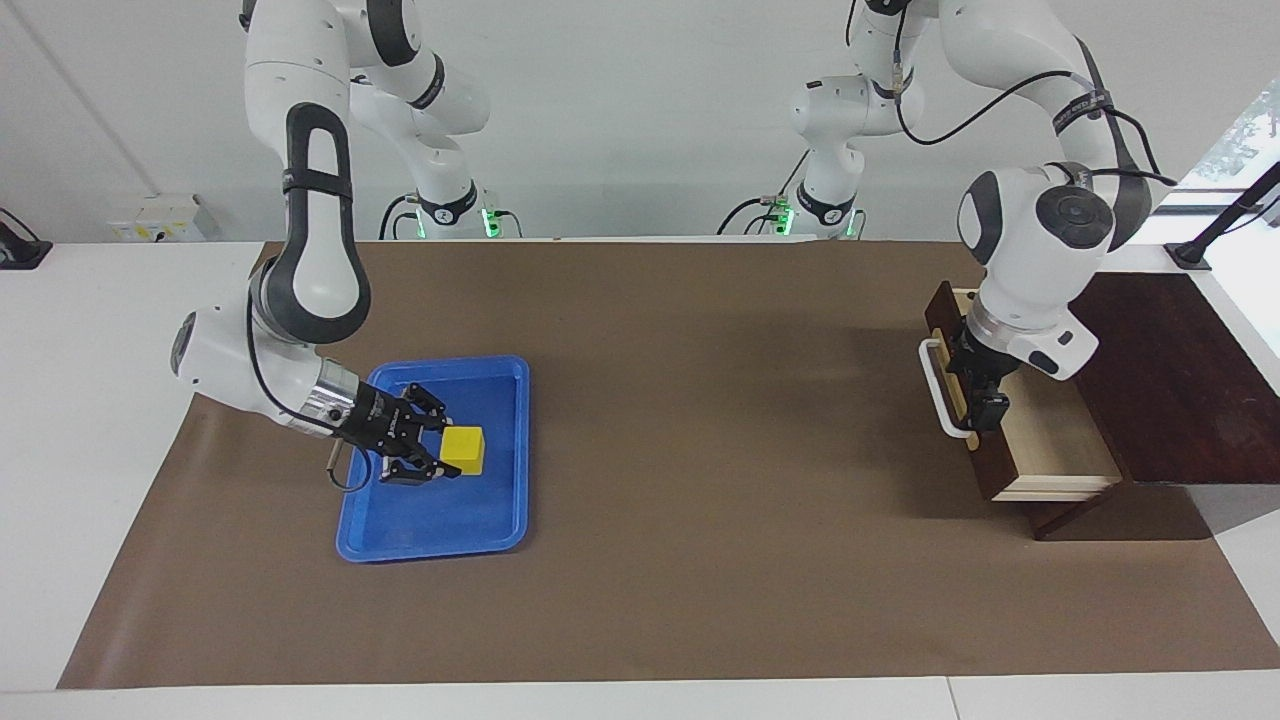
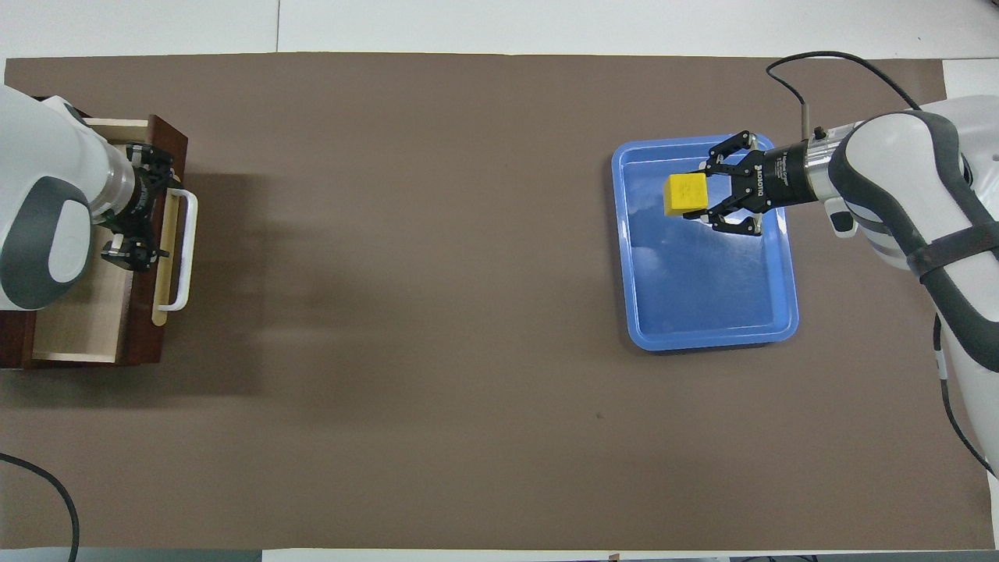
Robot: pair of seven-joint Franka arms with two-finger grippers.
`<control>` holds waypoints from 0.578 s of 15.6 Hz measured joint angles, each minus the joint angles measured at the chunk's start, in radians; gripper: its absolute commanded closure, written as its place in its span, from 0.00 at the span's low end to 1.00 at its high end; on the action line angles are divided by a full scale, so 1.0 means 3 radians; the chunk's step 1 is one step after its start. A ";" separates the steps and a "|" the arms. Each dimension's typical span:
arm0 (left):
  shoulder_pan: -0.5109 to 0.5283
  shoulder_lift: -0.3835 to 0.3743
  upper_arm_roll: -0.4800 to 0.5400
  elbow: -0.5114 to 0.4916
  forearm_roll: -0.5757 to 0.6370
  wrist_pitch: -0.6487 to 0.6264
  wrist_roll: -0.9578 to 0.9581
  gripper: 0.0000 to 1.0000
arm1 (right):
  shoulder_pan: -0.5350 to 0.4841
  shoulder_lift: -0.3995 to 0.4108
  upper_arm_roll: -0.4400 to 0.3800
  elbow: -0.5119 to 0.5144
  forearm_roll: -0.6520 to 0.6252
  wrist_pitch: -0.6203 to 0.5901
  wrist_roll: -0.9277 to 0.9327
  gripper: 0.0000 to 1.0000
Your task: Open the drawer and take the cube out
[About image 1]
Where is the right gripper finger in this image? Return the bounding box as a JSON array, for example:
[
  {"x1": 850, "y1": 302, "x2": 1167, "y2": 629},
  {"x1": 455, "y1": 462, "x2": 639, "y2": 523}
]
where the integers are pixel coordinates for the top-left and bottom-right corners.
[
  {"x1": 379, "y1": 452, "x2": 464, "y2": 489},
  {"x1": 399, "y1": 382, "x2": 450, "y2": 434}
]

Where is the white drawer handle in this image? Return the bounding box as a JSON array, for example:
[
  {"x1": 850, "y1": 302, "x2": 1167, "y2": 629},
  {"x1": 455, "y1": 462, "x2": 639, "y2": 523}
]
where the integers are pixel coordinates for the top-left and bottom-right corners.
[{"x1": 918, "y1": 338, "x2": 982, "y2": 442}]

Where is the yellow cube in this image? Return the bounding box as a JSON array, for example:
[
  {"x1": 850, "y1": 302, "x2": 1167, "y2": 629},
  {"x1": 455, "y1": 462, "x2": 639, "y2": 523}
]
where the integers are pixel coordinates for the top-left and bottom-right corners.
[{"x1": 441, "y1": 425, "x2": 488, "y2": 477}]

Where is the dark wooden drawer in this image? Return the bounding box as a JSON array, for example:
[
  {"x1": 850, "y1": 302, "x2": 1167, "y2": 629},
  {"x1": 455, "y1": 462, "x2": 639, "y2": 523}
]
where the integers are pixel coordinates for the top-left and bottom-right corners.
[{"x1": 925, "y1": 280, "x2": 1124, "y2": 503}]

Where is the dark wooden drawer cabinet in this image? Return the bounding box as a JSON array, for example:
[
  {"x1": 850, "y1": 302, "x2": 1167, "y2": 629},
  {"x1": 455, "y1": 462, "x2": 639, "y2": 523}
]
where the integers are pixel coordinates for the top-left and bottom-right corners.
[{"x1": 1028, "y1": 270, "x2": 1280, "y2": 541}]

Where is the blue plastic tray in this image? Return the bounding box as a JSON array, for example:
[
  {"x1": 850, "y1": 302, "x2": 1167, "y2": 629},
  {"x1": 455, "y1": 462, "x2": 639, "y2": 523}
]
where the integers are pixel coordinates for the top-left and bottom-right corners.
[{"x1": 335, "y1": 355, "x2": 531, "y2": 564}]

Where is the brown paper table mat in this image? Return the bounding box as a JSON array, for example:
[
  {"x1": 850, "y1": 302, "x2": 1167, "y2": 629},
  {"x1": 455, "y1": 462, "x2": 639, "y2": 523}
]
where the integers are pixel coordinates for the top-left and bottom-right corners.
[{"x1": 57, "y1": 238, "x2": 1280, "y2": 691}]

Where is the bright window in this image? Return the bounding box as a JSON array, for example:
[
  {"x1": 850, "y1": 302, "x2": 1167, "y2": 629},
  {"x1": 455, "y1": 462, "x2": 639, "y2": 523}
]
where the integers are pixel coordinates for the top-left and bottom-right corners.
[{"x1": 1130, "y1": 80, "x2": 1280, "y2": 356}]

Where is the black right arm gripper cable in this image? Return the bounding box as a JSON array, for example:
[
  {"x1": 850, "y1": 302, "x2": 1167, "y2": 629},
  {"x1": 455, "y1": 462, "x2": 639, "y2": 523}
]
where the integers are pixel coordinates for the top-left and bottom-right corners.
[{"x1": 245, "y1": 300, "x2": 378, "y2": 494}]

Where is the black arm gripper cable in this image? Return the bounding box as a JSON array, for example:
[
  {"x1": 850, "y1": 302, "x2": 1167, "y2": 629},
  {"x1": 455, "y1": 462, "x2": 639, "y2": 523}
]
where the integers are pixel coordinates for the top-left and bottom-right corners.
[
  {"x1": 245, "y1": 300, "x2": 378, "y2": 494},
  {"x1": 850, "y1": 0, "x2": 1180, "y2": 191}
]

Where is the black right arm base cable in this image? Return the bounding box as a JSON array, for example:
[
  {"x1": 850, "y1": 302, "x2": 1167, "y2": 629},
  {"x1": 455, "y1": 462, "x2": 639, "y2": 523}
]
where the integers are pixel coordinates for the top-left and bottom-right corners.
[{"x1": 379, "y1": 193, "x2": 423, "y2": 242}]

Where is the black arm base cable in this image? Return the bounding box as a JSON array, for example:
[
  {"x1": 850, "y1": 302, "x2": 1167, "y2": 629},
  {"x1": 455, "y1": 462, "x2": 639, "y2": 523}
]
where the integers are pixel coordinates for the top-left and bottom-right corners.
[
  {"x1": 379, "y1": 193, "x2": 423, "y2": 242},
  {"x1": 716, "y1": 150, "x2": 813, "y2": 239}
]

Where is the black left arm gripper cable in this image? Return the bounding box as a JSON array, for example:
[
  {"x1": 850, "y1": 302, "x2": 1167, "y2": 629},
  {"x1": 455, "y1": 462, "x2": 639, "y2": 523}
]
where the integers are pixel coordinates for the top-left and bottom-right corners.
[{"x1": 850, "y1": 0, "x2": 1180, "y2": 191}]

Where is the black camera stand pole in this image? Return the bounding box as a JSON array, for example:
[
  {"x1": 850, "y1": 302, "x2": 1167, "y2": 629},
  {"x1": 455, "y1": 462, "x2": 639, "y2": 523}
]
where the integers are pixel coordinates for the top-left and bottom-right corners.
[{"x1": 1165, "y1": 160, "x2": 1280, "y2": 272}]

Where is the black left arm base cable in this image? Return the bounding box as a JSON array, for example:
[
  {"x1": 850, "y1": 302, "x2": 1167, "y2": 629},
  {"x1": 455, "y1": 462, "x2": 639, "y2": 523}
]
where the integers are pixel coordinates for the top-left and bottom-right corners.
[{"x1": 716, "y1": 150, "x2": 813, "y2": 239}]

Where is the white wall outlet box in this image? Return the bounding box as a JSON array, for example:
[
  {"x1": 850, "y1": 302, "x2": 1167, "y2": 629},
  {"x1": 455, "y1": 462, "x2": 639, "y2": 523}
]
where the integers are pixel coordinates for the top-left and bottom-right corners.
[{"x1": 108, "y1": 194, "x2": 222, "y2": 243}]

